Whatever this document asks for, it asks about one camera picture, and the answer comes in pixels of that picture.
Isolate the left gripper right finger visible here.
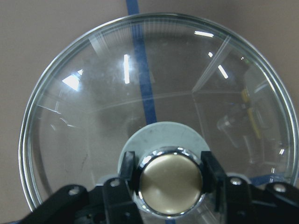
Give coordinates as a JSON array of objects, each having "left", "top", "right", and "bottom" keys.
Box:
[{"left": 200, "top": 151, "right": 227, "bottom": 212}]

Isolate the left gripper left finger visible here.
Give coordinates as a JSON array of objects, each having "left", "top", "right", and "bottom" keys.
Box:
[{"left": 118, "top": 151, "right": 140, "bottom": 195}]

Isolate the glass pot lid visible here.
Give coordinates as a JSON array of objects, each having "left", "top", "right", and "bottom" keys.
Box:
[{"left": 19, "top": 13, "right": 299, "bottom": 210}]

